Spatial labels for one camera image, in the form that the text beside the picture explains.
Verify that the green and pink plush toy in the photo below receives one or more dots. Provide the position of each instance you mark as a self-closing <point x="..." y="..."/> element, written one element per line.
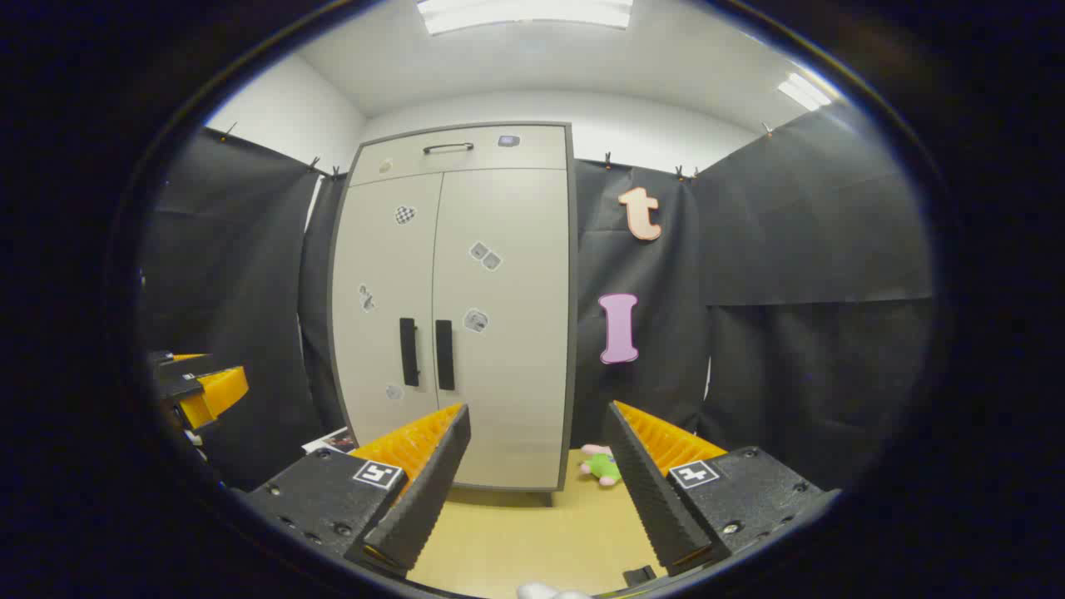
<point x="604" y="467"/>

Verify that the small ceiling light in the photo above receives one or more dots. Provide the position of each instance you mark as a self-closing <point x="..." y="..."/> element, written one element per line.
<point x="804" y="91"/>

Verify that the beige cabinet drawer front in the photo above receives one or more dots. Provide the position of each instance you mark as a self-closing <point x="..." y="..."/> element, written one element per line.
<point x="532" y="150"/>

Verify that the beige shoe cabinet door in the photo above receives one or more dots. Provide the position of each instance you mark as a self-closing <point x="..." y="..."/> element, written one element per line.
<point x="374" y="349"/>
<point x="516" y="374"/>

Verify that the black backdrop cloth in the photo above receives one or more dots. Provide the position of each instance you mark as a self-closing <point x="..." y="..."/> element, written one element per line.
<point x="790" y="249"/>

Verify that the small white printed box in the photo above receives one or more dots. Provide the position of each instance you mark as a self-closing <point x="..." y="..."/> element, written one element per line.
<point x="331" y="441"/>

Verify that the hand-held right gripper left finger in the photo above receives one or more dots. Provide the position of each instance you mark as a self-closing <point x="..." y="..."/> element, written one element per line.
<point x="420" y="491"/>

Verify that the beige double-door shoe cabinet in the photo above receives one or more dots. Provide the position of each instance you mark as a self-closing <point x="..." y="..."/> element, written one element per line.
<point x="572" y="333"/>

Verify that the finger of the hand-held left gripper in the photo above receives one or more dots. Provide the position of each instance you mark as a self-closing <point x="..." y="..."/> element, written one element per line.
<point x="218" y="391"/>
<point x="179" y="363"/>

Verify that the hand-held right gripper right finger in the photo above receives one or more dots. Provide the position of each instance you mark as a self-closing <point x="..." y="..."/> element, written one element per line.
<point x="657" y="491"/>

